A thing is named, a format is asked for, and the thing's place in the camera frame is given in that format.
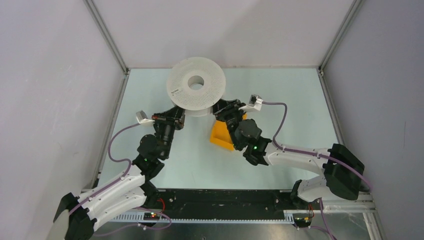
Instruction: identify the aluminium frame post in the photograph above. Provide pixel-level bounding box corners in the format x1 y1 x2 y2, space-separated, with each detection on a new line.
83 0 129 75
318 0 365 73

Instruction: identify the aluminium frame post right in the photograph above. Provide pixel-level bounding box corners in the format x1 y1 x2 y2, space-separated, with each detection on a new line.
318 0 365 73

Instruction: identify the orange plastic bin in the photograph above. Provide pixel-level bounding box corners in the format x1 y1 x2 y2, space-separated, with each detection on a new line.
209 117 235 151

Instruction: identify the white perforated cable spool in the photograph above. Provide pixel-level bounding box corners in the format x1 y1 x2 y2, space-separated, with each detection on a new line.
166 57 226 117

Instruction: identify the controller board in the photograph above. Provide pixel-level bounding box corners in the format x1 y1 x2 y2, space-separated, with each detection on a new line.
293 215 313 229
143 212 161 221

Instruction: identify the left controller board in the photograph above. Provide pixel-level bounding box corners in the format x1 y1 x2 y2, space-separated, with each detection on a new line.
143 212 161 221

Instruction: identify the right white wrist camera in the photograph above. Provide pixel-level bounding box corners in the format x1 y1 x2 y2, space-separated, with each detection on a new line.
239 94 263 113

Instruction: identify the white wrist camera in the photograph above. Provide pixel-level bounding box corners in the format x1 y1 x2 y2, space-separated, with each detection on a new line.
239 94 263 113
135 110 155 127

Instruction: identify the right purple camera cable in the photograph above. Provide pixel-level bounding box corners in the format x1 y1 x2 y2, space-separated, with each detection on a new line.
261 101 373 192

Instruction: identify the aluminium frame post left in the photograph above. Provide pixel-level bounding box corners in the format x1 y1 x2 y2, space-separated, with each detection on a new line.
83 0 129 75

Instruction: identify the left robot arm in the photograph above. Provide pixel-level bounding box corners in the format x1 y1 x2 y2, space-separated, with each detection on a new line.
47 106 185 240

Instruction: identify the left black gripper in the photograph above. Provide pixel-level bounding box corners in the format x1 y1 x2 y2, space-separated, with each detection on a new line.
152 101 188 159

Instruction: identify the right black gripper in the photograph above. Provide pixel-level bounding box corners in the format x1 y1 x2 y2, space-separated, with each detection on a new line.
210 96 247 150

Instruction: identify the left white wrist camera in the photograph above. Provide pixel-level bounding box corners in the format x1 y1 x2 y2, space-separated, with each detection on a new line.
135 110 155 127

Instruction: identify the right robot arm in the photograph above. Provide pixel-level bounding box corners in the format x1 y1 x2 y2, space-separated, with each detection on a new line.
212 96 365 209

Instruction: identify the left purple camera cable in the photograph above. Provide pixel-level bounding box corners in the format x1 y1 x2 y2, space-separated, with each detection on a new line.
68 123 143 216

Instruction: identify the right controller board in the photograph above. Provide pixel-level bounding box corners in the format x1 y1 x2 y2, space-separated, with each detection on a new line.
293 215 313 229

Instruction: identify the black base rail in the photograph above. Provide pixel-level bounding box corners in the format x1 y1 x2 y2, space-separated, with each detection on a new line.
142 189 318 221

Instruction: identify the purple camera cable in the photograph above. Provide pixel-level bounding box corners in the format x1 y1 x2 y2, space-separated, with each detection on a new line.
68 123 143 216
261 101 373 192

